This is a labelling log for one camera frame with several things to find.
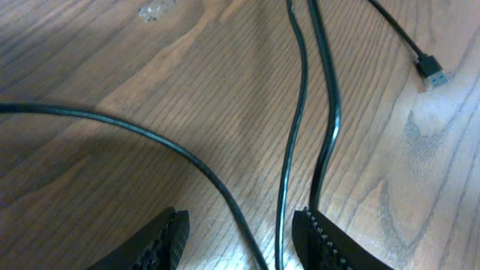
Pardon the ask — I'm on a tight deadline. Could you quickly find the thin black cable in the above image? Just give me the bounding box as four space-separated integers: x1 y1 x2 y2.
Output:
0 0 309 270

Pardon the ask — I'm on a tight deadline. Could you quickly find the thick black USB cable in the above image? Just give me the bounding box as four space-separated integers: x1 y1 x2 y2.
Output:
306 0 449 211

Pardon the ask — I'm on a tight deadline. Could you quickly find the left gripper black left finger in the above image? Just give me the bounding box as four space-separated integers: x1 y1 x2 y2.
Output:
88 207 190 270

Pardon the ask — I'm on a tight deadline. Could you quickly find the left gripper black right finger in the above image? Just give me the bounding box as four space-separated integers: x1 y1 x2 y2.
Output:
292 208 392 270

